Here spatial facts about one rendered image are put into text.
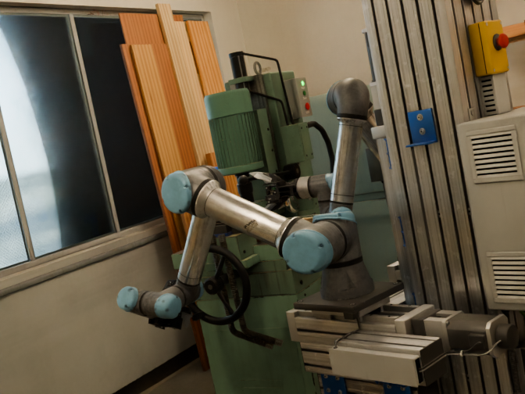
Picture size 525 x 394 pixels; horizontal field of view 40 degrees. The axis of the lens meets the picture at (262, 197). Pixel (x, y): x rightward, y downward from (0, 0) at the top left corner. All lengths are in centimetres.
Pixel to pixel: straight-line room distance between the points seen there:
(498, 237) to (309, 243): 46
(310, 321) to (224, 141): 90
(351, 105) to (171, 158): 211
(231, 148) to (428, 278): 100
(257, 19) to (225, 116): 271
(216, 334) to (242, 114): 84
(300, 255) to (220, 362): 110
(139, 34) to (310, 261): 278
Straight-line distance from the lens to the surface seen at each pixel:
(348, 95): 231
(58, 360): 378
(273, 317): 269
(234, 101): 271
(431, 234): 200
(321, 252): 184
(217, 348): 286
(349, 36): 503
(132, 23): 440
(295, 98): 296
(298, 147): 287
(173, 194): 205
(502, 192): 181
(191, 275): 230
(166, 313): 223
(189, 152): 445
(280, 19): 528
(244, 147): 272
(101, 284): 398
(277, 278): 263
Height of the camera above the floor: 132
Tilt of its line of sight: 5 degrees down
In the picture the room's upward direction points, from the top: 11 degrees counter-clockwise
